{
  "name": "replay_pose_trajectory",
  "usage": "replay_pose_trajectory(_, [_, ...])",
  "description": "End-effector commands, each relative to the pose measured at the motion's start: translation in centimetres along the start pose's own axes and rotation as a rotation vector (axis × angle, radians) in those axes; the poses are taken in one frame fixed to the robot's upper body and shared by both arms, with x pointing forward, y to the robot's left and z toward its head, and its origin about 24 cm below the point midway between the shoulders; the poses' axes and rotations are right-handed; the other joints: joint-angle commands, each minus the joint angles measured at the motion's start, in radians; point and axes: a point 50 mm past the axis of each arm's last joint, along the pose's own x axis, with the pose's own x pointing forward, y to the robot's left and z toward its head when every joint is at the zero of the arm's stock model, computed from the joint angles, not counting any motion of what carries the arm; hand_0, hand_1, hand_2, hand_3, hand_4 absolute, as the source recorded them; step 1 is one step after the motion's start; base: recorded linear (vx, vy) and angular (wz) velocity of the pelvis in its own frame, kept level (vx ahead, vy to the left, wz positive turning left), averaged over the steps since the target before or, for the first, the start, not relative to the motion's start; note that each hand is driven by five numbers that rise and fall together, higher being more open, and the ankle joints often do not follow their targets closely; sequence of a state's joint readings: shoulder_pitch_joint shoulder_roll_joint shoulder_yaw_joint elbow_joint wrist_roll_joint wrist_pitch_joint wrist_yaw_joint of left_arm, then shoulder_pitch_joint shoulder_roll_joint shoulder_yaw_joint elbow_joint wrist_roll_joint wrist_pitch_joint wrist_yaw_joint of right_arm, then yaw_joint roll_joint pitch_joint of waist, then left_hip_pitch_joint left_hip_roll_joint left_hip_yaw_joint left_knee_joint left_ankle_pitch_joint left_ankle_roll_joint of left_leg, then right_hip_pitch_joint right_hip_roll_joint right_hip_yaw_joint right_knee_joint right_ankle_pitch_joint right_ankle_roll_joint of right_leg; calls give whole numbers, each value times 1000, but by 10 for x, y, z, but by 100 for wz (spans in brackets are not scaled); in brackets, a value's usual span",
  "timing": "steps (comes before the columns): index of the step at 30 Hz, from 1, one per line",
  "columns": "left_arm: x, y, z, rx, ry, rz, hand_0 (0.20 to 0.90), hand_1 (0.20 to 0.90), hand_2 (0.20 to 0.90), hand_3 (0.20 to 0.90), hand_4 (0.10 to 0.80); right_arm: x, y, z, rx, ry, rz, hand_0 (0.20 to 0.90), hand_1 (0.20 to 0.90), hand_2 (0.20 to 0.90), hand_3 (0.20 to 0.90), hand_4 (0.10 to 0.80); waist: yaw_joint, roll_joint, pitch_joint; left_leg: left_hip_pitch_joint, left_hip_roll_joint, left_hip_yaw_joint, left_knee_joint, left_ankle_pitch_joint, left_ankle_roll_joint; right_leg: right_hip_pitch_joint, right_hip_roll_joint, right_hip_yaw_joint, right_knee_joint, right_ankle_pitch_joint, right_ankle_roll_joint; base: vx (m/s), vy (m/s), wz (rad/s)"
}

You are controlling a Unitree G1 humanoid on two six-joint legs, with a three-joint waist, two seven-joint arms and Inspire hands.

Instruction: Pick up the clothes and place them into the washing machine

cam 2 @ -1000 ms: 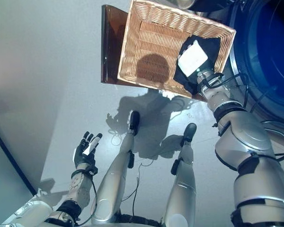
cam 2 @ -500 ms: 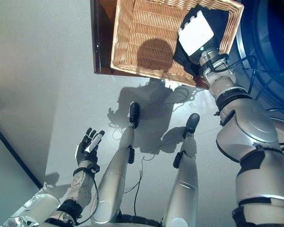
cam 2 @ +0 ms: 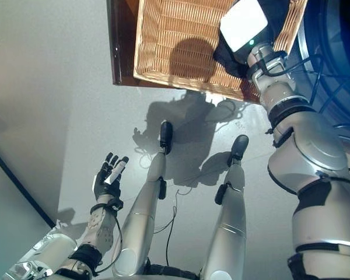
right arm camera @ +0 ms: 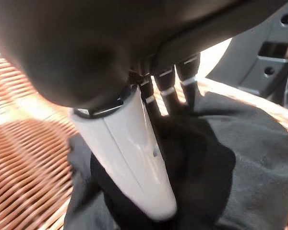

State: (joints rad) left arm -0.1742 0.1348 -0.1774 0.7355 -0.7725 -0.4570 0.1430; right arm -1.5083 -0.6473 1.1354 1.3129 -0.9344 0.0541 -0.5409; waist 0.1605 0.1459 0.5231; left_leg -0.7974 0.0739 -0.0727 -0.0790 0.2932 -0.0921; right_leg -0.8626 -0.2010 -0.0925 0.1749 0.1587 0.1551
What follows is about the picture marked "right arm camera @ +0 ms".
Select round washing machine door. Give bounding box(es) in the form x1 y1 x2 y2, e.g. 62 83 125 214
205 0 288 106

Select black cloth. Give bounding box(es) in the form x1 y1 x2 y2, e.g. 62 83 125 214
63 91 288 230

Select rectangular wicker laundry basket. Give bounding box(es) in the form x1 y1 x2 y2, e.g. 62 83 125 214
0 44 288 230

